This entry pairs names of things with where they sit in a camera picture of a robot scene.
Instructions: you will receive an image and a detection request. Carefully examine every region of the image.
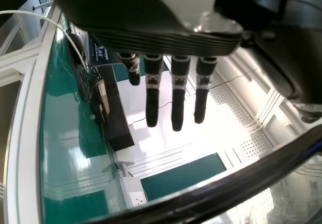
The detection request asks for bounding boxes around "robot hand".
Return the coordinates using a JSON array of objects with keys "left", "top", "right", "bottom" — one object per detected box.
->
[{"left": 47, "top": 0, "right": 322, "bottom": 131}]

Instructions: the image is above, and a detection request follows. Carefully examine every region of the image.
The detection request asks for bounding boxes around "black oven with glass door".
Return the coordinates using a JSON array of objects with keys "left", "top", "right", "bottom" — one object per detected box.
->
[{"left": 94, "top": 127, "right": 322, "bottom": 224}]

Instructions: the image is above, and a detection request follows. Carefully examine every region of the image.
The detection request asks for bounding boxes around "black printed panel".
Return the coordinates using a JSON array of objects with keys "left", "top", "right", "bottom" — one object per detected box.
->
[{"left": 87, "top": 32, "right": 119, "bottom": 66}]

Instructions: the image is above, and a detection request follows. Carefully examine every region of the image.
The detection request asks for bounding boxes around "black rounded stand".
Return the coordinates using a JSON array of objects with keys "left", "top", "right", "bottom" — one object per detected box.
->
[{"left": 67, "top": 33, "right": 87, "bottom": 66}]

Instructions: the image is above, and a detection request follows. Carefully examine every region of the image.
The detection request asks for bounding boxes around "small device with brown screen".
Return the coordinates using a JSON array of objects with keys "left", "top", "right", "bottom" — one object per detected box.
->
[{"left": 96, "top": 79, "right": 111, "bottom": 124}]

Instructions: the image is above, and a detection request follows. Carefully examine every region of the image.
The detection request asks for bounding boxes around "long black box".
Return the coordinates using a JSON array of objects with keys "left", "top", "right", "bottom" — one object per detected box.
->
[{"left": 97, "top": 64, "right": 135, "bottom": 152}]

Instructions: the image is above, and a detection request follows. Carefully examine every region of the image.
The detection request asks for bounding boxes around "white socket strip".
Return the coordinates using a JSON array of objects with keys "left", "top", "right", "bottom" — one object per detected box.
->
[{"left": 117, "top": 176, "right": 149, "bottom": 209}]

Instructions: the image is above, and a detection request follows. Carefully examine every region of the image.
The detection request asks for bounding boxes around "thin black cable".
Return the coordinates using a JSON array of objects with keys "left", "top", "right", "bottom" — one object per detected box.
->
[{"left": 128, "top": 68, "right": 259, "bottom": 127}]

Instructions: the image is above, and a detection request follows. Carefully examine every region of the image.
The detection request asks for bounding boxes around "white cable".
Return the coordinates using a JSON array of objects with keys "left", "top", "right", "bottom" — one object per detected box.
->
[{"left": 0, "top": 10, "right": 85, "bottom": 60}]

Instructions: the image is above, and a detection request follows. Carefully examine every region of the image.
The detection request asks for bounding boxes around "white perforated cable duct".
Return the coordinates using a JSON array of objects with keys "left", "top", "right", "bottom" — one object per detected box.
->
[{"left": 188, "top": 55, "right": 275, "bottom": 159}]

